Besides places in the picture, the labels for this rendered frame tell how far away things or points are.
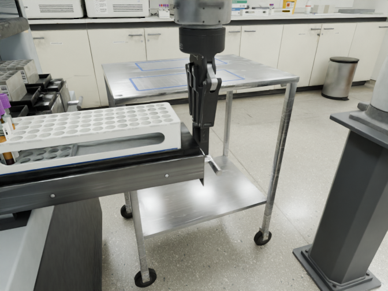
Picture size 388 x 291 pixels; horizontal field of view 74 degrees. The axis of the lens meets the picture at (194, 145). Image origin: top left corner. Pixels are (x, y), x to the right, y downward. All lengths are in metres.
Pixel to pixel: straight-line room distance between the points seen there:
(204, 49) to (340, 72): 3.14
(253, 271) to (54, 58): 2.39
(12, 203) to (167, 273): 0.89
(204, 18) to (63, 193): 0.34
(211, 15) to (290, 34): 2.98
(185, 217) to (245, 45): 2.34
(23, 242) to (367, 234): 1.02
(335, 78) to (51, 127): 3.30
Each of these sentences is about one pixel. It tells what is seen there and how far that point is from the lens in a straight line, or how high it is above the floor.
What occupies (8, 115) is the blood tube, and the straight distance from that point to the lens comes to 0.47.
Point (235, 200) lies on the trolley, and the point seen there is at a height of 0.28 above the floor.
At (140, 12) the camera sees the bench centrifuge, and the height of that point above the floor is 0.94.
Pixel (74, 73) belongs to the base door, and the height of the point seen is 0.44.
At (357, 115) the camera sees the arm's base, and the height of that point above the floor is 0.72.
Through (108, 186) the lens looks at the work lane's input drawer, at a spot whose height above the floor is 0.77.
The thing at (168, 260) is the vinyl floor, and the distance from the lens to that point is 1.30.
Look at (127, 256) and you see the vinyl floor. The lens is 1.34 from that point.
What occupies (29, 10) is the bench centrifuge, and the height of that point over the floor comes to 0.98.
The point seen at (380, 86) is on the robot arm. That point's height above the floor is 0.82.
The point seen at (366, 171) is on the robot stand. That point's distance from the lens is 0.99.
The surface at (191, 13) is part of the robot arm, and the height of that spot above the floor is 1.02.
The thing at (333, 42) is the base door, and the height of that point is 0.60.
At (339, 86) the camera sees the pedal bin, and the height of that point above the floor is 0.16.
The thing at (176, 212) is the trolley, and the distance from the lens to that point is 1.10.
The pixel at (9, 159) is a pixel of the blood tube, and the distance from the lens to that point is 0.46.
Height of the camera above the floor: 1.04
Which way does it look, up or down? 29 degrees down
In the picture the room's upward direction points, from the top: straight up
